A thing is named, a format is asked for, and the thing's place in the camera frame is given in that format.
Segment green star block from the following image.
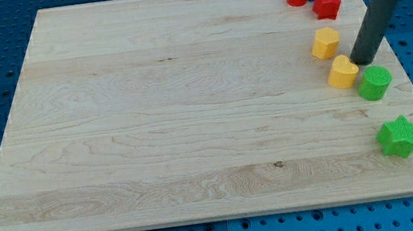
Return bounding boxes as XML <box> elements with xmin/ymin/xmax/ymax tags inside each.
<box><xmin>376</xmin><ymin>115</ymin><xmax>413</xmax><ymax>158</ymax></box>

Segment red star block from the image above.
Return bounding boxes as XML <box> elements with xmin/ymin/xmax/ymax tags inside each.
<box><xmin>313</xmin><ymin>0</ymin><xmax>342</xmax><ymax>20</ymax></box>

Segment yellow heart block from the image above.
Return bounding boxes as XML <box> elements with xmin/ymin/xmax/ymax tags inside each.
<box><xmin>328</xmin><ymin>55</ymin><xmax>359</xmax><ymax>89</ymax></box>

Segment yellow hexagon block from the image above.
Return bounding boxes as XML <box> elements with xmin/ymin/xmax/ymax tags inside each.
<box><xmin>311</xmin><ymin>27</ymin><xmax>340</xmax><ymax>60</ymax></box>

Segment green cylinder block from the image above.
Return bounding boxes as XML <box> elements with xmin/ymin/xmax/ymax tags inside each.
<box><xmin>358</xmin><ymin>66</ymin><xmax>393</xmax><ymax>101</ymax></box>

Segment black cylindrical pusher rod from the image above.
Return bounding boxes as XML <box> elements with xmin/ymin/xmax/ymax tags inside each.
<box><xmin>350</xmin><ymin>0</ymin><xmax>399</xmax><ymax>66</ymax></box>

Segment light wooden board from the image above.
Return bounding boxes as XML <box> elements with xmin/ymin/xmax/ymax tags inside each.
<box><xmin>0</xmin><ymin>0</ymin><xmax>413</xmax><ymax>231</ymax></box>

